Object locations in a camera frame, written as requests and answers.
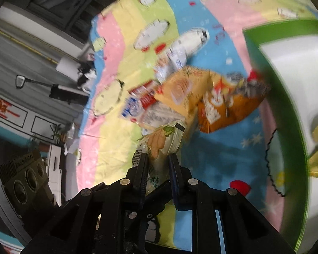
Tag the yellow snack bag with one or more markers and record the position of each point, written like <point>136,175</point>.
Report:
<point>180,90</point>

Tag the green box with white inside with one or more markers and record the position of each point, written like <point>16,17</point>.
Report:
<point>286,111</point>

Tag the orange chip bag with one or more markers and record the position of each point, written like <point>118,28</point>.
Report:
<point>217,108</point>

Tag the white packet with blue print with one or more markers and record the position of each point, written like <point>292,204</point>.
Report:
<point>172,60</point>

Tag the red and white snack packet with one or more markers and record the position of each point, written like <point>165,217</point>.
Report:
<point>146,94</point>

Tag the white cabinet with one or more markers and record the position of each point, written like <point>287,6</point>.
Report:
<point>55,166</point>

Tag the black stand with pole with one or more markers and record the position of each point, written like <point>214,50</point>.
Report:
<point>66,94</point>

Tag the white packet with small text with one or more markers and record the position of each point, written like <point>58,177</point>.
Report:
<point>159,116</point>

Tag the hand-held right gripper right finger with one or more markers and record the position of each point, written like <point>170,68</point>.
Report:
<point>174,169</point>

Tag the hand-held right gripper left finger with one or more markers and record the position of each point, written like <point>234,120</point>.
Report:
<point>143,165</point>

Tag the green and white snack packet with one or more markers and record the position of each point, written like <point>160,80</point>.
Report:
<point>161,140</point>

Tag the dark window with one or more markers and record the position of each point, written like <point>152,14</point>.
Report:
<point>69,2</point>

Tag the blue and white snack packet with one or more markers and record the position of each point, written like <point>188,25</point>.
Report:
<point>131,109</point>

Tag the black and white cat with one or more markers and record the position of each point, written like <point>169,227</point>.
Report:
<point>86,78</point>

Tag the red wall decoration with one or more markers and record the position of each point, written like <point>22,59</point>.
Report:
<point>2,108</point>

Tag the striped printed blanket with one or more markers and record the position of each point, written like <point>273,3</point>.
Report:
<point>116,45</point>

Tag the potted plant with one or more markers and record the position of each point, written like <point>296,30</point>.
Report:
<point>57,133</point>

